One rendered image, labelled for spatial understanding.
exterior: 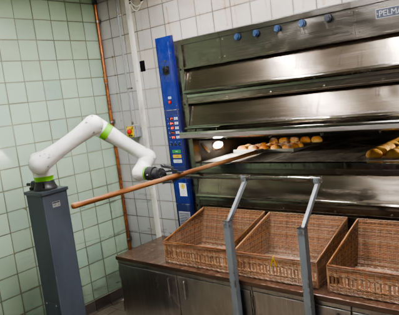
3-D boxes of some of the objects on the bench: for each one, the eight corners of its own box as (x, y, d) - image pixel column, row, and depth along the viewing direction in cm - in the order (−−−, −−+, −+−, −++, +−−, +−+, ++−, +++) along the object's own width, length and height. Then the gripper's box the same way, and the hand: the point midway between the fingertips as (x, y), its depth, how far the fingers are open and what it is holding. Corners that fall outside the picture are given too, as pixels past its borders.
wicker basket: (207, 240, 365) (202, 205, 362) (271, 249, 329) (266, 210, 326) (164, 262, 329) (158, 223, 325) (229, 274, 293) (224, 230, 289)
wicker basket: (359, 261, 288) (356, 217, 285) (464, 274, 253) (462, 224, 249) (326, 292, 251) (321, 242, 248) (443, 313, 216) (440, 255, 212)
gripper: (157, 160, 313) (184, 161, 298) (160, 184, 316) (187, 186, 300) (149, 162, 308) (177, 163, 293) (152, 187, 310) (179, 189, 295)
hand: (177, 175), depth 299 cm, fingers closed on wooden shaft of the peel, 3 cm apart
